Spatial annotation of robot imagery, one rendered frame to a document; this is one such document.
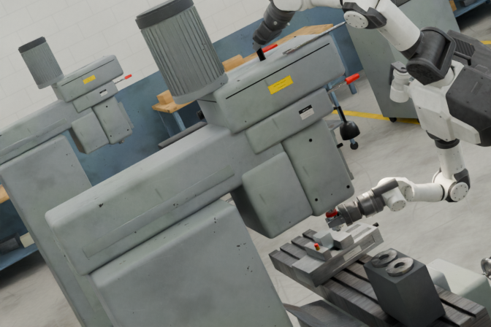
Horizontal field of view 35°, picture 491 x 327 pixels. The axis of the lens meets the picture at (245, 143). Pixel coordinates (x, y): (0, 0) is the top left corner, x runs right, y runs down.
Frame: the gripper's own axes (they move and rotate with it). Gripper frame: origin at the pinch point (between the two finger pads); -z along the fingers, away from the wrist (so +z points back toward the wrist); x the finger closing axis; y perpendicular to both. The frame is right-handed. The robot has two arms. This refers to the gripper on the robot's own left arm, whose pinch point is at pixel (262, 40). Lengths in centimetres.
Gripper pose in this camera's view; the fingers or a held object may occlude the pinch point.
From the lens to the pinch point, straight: 269.7
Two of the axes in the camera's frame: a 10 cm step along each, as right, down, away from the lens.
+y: -7.0, -7.0, 1.6
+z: 3.7, -5.4, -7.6
